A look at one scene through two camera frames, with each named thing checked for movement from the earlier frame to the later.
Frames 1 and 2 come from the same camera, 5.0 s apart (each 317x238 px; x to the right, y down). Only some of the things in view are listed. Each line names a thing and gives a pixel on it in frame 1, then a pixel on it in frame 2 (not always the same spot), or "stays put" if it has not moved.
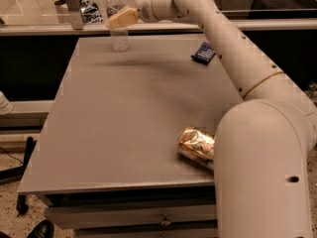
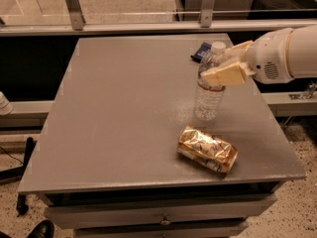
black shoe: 45,229 stays put
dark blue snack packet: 204,54 stays put
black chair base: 16,173 stays put
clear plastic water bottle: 120,36 → 209,97
